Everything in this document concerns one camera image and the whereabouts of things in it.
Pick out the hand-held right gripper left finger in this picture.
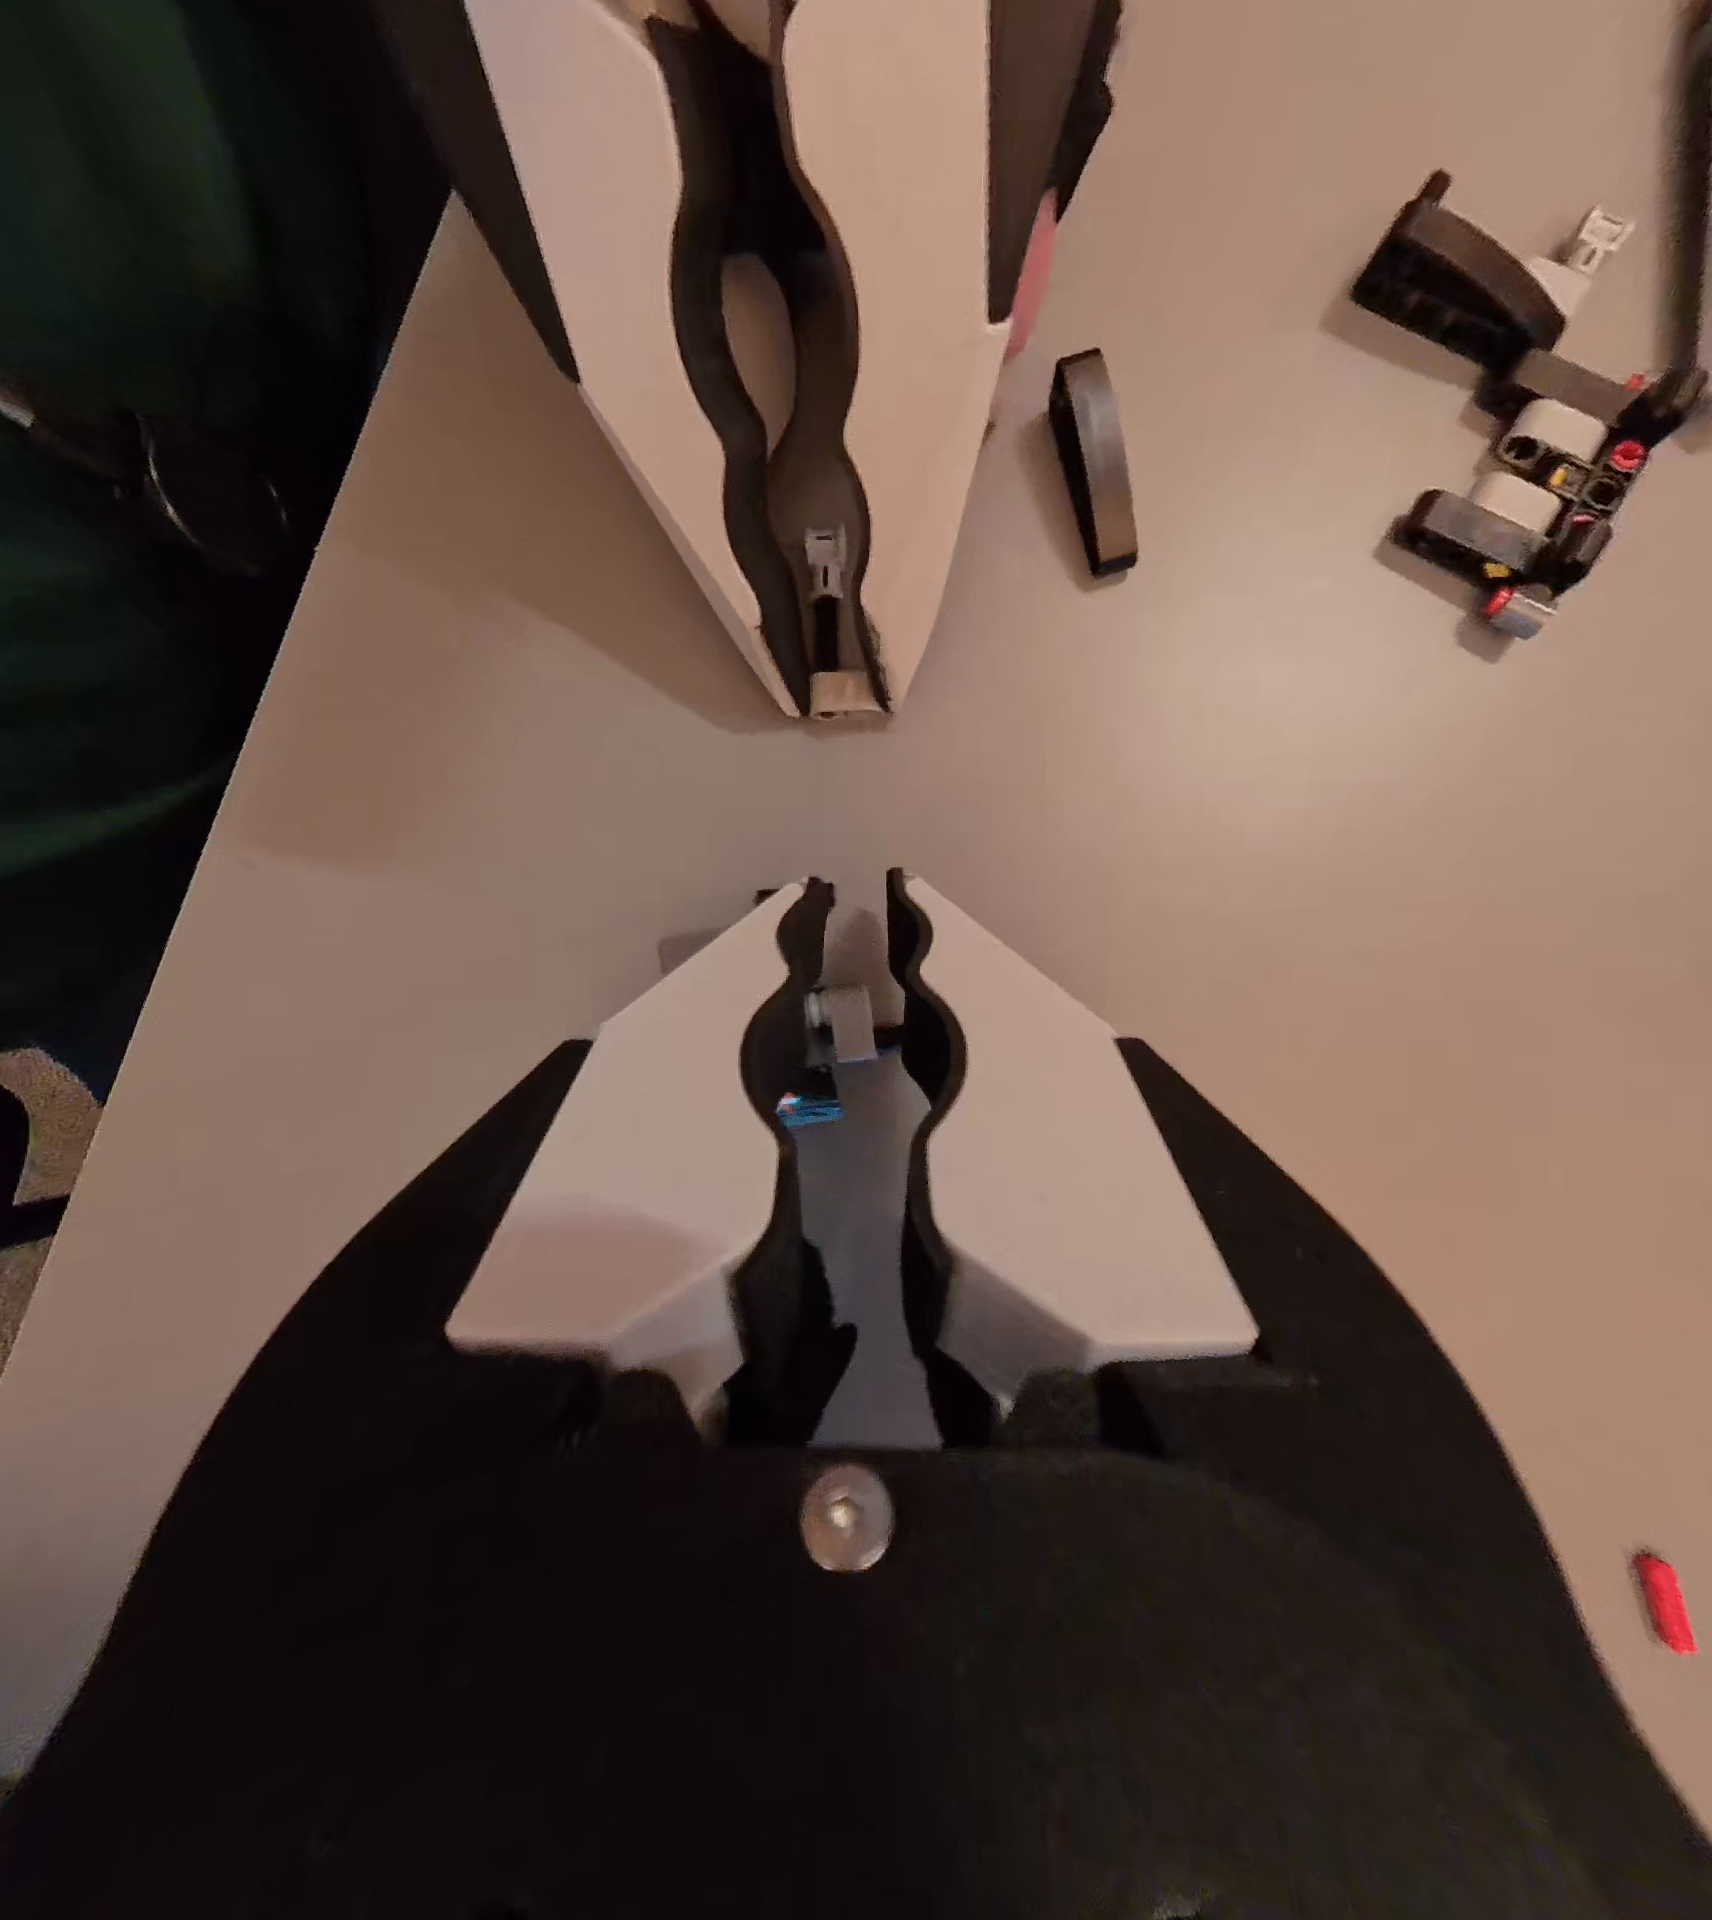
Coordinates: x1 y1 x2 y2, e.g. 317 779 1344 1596
443 876 858 1450

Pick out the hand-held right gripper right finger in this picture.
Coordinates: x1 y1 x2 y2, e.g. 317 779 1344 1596
887 866 1264 1450

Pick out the grey blue lego block subassembly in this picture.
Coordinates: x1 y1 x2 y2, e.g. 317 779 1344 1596
779 979 907 1130

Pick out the black curved lego beam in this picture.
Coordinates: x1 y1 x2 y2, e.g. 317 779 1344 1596
1049 349 1145 582

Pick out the small light grey lego connector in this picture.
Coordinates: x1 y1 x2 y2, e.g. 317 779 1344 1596
1550 210 1642 282

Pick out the black white lego frame subassembly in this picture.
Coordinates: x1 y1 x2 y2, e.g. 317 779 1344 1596
1349 168 1711 641

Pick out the red lego pin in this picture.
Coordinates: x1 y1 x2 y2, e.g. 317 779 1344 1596
1632 1551 1702 1657

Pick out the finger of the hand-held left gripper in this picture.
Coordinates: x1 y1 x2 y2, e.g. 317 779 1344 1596
773 0 1018 715
463 0 815 723

